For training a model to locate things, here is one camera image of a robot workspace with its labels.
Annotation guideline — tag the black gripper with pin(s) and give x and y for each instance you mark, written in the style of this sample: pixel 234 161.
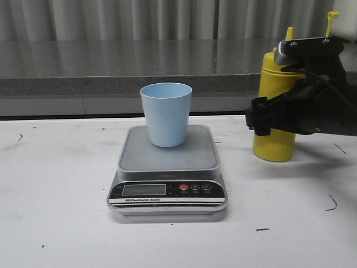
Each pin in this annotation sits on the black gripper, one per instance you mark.
pixel 323 103

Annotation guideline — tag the grey stone counter ledge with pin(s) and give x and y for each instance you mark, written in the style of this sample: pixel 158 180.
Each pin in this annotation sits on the grey stone counter ledge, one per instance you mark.
pixel 211 67

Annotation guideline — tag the yellow squeeze bottle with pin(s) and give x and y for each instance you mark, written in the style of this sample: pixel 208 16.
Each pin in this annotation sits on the yellow squeeze bottle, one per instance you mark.
pixel 279 145

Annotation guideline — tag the white pleated curtain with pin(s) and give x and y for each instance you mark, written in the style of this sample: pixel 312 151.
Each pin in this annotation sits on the white pleated curtain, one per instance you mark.
pixel 160 20

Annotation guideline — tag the light blue plastic cup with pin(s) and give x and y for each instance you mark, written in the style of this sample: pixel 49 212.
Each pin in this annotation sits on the light blue plastic cup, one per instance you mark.
pixel 166 109

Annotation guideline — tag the white container on counter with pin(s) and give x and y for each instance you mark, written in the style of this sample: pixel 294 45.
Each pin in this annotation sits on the white container on counter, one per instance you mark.
pixel 345 25

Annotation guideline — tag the silver electronic kitchen scale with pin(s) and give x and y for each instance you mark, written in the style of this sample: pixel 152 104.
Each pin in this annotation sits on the silver electronic kitchen scale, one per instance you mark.
pixel 168 184

